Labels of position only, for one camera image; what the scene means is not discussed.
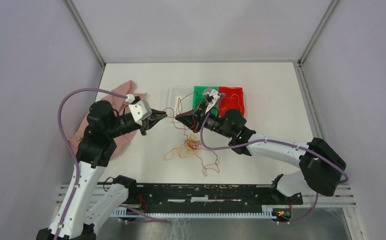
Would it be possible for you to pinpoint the green plastic bin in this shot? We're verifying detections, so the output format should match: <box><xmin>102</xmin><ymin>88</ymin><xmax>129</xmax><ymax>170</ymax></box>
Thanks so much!
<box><xmin>192</xmin><ymin>85</ymin><xmax>219</xmax><ymax>115</ymax></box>

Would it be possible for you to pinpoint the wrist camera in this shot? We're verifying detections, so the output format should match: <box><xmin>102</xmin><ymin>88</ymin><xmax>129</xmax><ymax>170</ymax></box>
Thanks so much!
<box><xmin>129</xmin><ymin>100</ymin><xmax>152</xmax><ymax>126</ymax></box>
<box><xmin>203</xmin><ymin>87</ymin><xmax>220</xmax><ymax>113</ymax></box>

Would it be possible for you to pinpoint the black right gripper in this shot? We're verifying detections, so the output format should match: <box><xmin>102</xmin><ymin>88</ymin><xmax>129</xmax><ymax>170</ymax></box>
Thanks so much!
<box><xmin>176</xmin><ymin>101</ymin><xmax>233</xmax><ymax>139</ymax></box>

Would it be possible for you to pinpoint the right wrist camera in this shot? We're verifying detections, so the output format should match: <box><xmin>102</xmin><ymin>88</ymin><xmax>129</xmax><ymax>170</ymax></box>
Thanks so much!
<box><xmin>203</xmin><ymin>87</ymin><xmax>220</xmax><ymax>113</ymax></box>

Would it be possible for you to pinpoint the yellow cable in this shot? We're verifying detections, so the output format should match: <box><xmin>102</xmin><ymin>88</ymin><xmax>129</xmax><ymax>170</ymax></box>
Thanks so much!
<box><xmin>163</xmin><ymin>139</ymin><xmax>203</xmax><ymax>162</ymax></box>
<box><xmin>220</xmin><ymin>93</ymin><xmax>245</xmax><ymax>114</ymax></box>

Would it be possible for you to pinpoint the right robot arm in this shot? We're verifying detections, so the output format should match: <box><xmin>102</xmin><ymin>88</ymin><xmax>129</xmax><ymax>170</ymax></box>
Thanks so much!
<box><xmin>175</xmin><ymin>106</ymin><xmax>348</xmax><ymax>204</ymax></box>

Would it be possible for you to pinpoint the white cable duct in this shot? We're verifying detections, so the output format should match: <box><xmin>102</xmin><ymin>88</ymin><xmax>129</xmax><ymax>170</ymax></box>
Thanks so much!
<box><xmin>110</xmin><ymin>207</ymin><xmax>276</xmax><ymax>220</ymax></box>

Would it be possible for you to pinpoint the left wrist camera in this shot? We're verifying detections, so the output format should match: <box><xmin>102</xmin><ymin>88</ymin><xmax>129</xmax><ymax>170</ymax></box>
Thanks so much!
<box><xmin>129</xmin><ymin>100</ymin><xmax>152</xmax><ymax>126</ymax></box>

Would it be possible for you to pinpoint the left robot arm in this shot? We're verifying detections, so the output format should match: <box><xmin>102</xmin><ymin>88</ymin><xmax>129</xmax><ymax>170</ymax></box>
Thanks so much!
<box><xmin>36</xmin><ymin>98</ymin><xmax>167</xmax><ymax>240</ymax></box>

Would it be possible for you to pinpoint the pink cloth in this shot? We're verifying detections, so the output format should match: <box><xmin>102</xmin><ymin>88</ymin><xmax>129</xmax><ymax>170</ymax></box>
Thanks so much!
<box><xmin>67</xmin><ymin>80</ymin><xmax>147</xmax><ymax>161</ymax></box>

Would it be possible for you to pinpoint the red plastic bin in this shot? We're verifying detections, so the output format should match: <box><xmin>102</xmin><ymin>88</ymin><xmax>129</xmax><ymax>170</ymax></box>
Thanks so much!
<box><xmin>218</xmin><ymin>86</ymin><xmax>245</xmax><ymax>117</ymax></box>

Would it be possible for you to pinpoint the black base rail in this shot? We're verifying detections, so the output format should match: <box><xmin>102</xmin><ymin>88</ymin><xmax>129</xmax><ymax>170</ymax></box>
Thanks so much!
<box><xmin>124</xmin><ymin>183</ymin><xmax>303</xmax><ymax>214</ymax></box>

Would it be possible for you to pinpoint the clear plastic bin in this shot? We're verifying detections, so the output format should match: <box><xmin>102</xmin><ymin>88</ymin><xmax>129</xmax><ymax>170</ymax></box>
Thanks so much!
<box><xmin>165</xmin><ymin>86</ymin><xmax>194</xmax><ymax>123</ymax></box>

